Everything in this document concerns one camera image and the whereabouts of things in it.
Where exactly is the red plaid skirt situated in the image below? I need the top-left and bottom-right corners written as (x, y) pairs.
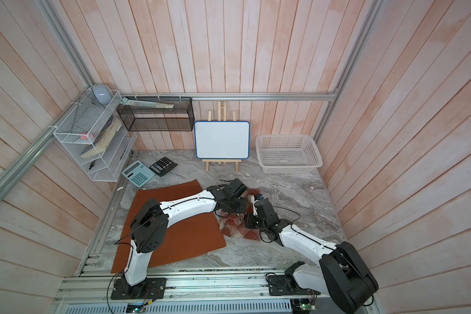
top-left (218, 189), bottom-right (261, 242)

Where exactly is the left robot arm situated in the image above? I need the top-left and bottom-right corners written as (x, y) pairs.
top-left (121, 179), bottom-right (247, 288)

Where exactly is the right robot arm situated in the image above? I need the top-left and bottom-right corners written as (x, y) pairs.
top-left (245, 194), bottom-right (379, 313)

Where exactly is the rust orange skirt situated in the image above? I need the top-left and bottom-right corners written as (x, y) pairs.
top-left (122, 180), bottom-right (226, 268)

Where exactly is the white plastic basket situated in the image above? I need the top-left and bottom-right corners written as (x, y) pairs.
top-left (256, 134), bottom-right (323, 174)

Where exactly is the black calculator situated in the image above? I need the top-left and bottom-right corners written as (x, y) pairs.
top-left (149, 157), bottom-right (177, 177)

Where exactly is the teal calculator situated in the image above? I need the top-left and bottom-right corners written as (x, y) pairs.
top-left (122, 160), bottom-right (155, 188)

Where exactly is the book on shelf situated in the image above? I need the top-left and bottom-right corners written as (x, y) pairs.
top-left (80, 116), bottom-right (122, 160)

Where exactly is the pale green ruler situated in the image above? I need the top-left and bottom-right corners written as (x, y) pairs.
top-left (120, 98), bottom-right (174, 109)

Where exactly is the grey computer mouse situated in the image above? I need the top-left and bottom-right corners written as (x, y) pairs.
top-left (92, 84), bottom-right (113, 106)

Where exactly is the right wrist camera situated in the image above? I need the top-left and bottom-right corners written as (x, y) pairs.
top-left (250, 194), bottom-right (263, 216)

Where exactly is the white board blue frame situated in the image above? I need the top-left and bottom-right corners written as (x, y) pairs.
top-left (194, 121), bottom-right (250, 160)

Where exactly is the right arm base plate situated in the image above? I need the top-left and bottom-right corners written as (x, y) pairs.
top-left (265, 272), bottom-right (320, 296)

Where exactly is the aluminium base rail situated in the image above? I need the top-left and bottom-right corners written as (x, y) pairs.
top-left (50, 267), bottom-right (378, 305)

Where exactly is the black mesh wall basket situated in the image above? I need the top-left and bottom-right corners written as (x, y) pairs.
top-left (117, 96), bottom-right (195, 132)

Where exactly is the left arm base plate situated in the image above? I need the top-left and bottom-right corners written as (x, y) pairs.
top-left (110, 277), bottom-right (167, 300)

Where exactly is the white wire shelf rack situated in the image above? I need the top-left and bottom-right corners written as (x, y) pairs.
top-left (54, 88), bottom-right (137, 183)

